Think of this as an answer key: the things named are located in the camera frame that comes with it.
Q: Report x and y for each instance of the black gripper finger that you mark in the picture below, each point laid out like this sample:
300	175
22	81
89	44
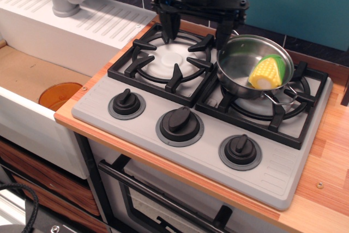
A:
170	20
224	30

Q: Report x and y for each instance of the small steel pot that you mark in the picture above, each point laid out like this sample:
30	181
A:
237	60

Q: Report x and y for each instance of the yellow green toy corncob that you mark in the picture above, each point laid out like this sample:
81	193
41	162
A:
268	73

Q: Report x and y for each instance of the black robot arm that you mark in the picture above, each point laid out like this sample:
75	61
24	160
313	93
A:
228	14

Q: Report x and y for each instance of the black left stove knob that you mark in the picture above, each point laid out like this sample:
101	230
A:
126	105

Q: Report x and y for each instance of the black stove knob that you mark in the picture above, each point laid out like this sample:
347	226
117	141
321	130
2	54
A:
240	153
126	105
180	127

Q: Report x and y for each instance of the black middle stove knob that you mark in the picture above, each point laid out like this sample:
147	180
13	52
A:
180	127

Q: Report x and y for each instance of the black right stove knob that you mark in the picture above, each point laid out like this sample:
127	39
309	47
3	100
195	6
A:
240	153

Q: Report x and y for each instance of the grey toy stove top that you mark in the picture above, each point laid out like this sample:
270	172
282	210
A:
272	182

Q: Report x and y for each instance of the black right burner grate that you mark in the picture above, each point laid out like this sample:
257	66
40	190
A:
291	117

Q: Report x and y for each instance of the white toy sink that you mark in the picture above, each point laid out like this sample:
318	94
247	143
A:
39	50

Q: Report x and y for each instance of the orange plastic plate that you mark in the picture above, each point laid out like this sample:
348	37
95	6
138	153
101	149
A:
57	95

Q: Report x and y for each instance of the toy oven door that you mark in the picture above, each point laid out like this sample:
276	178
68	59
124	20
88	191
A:
151	201

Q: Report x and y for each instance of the wooden drawer fronts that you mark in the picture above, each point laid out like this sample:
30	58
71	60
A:
66	195

